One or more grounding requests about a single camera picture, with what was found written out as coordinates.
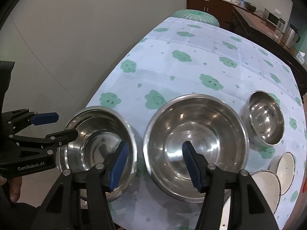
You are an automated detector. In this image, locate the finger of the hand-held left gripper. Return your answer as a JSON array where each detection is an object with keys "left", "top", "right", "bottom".
[
  {"left": 2, "top": 109, "right": 59, "bottom": 135},
  {"left": 10, "top": 129, "right": 78, "bottom": 154}
]

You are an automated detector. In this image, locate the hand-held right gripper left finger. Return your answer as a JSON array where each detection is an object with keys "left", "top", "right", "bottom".
[{"left": 34, "top": 141, "right": 130, "bottom": 230}]

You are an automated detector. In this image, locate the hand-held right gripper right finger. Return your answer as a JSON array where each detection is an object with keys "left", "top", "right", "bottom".
[{"left": 182, "top": 141, "right": 281, "bottom": 230}]

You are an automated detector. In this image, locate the medium steel bowl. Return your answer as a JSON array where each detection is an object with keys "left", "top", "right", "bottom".
[{"left": 58, "top": 106, "right": 138, "bottom": 203}]

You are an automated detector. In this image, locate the large steel bowl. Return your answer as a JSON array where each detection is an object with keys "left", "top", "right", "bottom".
[{"left": 143, "top": 94, "right": 250, "bottom": 202}]

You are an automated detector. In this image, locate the white enamel bowl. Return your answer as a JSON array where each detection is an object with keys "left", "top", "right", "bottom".
[
  {"left": 251, "top": 170, "right": 281, "bottom": 217},
  {"left": 268, "top": 152, "right": 296, "bottom": 196}
]

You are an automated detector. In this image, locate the small steel bowl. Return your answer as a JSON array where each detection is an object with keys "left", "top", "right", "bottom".
[{"left": 241, "top": 90, "right": 285, "bottom": 146}]

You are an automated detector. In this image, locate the person's left hand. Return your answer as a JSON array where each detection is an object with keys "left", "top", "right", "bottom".
[{"left": 0, "top": 176, "right": 23, "bottom": 204}]

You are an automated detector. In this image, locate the green cloud print tablecloth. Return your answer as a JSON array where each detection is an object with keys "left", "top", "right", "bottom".
[{"left": 85, "top": 17, "right": 307, "bottom": 230}]

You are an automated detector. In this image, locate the green plastic stool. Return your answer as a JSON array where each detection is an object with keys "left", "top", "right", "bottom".
[{"left": 173, "top": 9, "right": 220, "bottom": 27}]

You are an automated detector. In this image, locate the dark carved wooden table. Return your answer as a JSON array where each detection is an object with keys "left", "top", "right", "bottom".
[{"left": 231, "top": 5, "right": 307, "bottom": 85}]

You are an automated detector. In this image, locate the brown wooden cabinet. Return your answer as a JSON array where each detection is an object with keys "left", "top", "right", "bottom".
[{"left": 187, "top": 0, "right": 240, "bottom": 30}]

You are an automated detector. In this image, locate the steel electric kettle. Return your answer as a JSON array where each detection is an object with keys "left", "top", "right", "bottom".
[{"left": 284, "top": 23, "right": 302, "bottom": 49}]

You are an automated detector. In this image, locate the silver microwave oven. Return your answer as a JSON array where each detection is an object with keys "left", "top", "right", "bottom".
[{"left": 267, "top": 12, "right": 286, "bottom": 28}]

